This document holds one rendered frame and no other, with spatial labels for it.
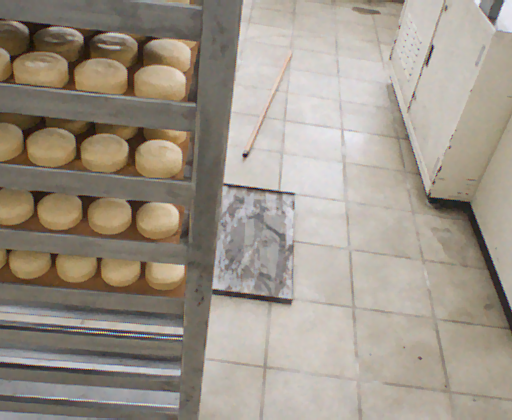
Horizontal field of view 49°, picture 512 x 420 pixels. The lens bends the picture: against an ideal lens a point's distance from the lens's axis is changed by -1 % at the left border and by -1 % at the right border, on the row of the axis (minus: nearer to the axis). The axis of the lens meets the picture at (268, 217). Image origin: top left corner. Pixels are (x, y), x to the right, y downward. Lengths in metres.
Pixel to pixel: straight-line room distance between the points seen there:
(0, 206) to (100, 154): 0.15
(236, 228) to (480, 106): 1.05
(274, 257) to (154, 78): 1.61
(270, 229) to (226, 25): 1.82
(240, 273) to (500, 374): 0.95
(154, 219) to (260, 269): 1.43
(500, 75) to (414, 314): 0.93
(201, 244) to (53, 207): 0.20
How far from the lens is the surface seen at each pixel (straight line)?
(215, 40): 0.46
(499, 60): 2.26
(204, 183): 0.53
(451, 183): 2.51
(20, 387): 1.65
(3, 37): 0.65
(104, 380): 0.87
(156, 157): 0.61
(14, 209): 0.70
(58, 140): 0.64
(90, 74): 0.58
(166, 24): 0.49
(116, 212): 0.68
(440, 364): 2.02
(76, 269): 0.75
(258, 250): 2.15
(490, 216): 2.40
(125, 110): 0.54
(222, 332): 1.90
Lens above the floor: 1.51
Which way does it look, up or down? 41 degrees down
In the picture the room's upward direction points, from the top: 10 degrees clockwise
